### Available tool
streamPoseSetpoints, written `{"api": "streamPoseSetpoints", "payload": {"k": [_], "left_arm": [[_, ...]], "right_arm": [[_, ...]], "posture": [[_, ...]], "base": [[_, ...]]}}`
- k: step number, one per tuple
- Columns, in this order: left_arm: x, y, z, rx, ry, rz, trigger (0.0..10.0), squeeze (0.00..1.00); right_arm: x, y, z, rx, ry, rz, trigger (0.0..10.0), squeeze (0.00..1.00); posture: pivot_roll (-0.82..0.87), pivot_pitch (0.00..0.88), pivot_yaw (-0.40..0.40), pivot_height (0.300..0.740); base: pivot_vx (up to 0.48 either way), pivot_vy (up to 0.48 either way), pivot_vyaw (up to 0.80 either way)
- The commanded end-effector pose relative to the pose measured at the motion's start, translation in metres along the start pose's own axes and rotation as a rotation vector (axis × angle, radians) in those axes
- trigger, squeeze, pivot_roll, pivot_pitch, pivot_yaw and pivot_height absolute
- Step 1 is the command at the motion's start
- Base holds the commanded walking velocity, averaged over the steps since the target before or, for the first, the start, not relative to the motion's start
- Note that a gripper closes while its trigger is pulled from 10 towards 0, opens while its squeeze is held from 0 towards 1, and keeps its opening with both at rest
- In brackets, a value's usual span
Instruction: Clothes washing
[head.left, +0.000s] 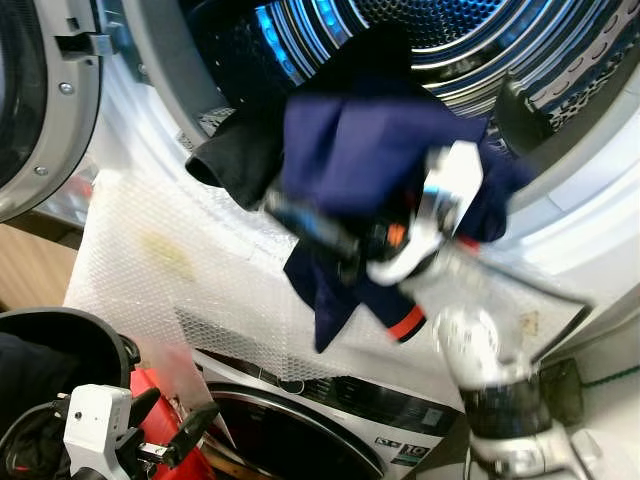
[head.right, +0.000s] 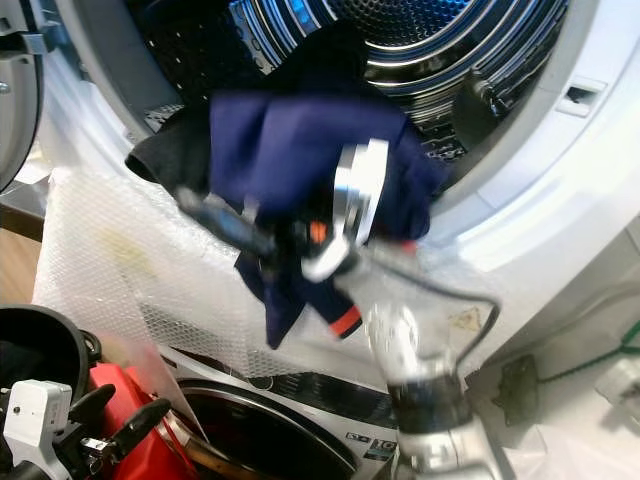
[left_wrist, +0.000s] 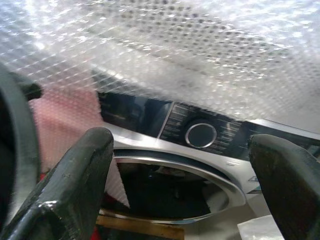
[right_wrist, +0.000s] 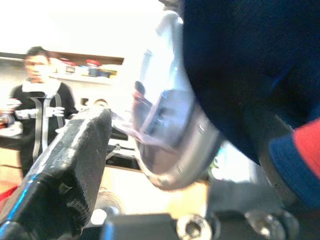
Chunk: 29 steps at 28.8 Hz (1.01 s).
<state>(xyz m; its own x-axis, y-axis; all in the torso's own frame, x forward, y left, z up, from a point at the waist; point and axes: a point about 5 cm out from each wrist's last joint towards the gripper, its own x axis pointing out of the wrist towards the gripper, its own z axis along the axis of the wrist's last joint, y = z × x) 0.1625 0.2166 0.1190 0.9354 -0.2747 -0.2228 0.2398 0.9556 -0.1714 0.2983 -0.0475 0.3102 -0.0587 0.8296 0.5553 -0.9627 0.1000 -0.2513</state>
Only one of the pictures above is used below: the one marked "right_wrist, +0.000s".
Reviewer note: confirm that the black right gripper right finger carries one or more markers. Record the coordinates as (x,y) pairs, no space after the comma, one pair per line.
(272,155)

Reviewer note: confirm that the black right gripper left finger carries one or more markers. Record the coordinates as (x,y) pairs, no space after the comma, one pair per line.
(65,162)

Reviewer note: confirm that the navy garment with red cuff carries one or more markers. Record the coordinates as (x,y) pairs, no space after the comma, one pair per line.
(237,62)

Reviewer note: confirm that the person in black jacket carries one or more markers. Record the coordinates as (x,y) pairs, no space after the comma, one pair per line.
(45,105)

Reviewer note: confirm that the round glass washer door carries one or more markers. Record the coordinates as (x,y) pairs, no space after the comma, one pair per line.
(175,140)

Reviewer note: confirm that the wall shelf with items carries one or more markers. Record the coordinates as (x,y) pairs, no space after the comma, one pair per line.
(95,71)

